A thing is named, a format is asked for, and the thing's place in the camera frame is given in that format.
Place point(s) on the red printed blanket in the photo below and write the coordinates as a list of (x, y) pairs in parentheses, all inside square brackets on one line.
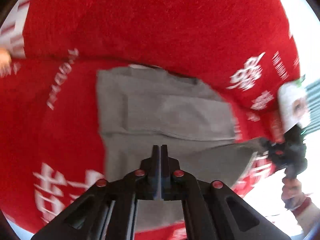
[(125, 17)]

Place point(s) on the orange cloth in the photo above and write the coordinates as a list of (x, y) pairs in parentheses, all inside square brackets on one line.
[(4, 58)]

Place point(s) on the white plush toy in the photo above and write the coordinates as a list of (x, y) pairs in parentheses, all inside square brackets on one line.
[(292, 105)]

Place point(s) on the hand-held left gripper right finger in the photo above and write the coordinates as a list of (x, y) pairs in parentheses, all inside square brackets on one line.
[(165, 180)]

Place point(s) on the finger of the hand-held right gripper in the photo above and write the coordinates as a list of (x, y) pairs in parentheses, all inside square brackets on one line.
[(266, 145)]

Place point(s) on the grey sweater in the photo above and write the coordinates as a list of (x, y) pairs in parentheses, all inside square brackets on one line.
[(175, 110)]

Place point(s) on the person's right hand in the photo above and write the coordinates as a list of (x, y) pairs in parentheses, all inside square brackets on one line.
[(292, 191)]

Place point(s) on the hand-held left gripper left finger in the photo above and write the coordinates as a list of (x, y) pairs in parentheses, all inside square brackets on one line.
[(156, 180)]

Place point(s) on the grey-blue slatted panel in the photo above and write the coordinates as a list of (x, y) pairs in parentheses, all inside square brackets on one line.
[(314, 105)]

